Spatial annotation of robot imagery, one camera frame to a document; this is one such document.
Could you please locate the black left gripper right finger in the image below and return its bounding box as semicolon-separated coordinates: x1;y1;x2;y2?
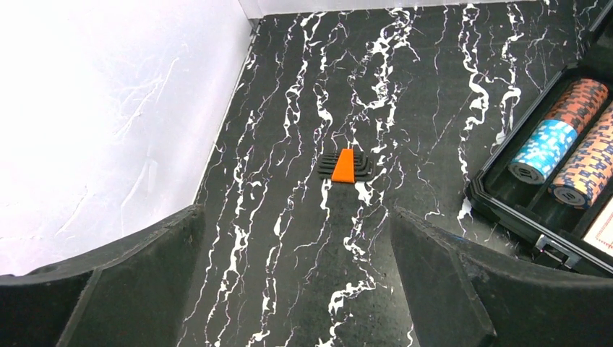
390;207;612;346

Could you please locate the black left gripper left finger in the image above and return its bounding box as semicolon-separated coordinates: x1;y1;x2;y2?
1;205;205;346

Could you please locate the light blue chip stack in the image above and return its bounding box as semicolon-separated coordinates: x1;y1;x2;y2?
508;119;578;184

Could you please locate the orange black chip stack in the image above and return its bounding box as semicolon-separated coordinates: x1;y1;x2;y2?
544;78;609;134

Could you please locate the black poker set case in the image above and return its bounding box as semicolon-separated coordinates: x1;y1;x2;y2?
468;3;612;277

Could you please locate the red playing card deck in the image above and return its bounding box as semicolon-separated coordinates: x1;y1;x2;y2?
583;199;612;257

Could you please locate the pink blue chip stack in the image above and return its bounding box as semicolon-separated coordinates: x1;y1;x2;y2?
548;105;612;210

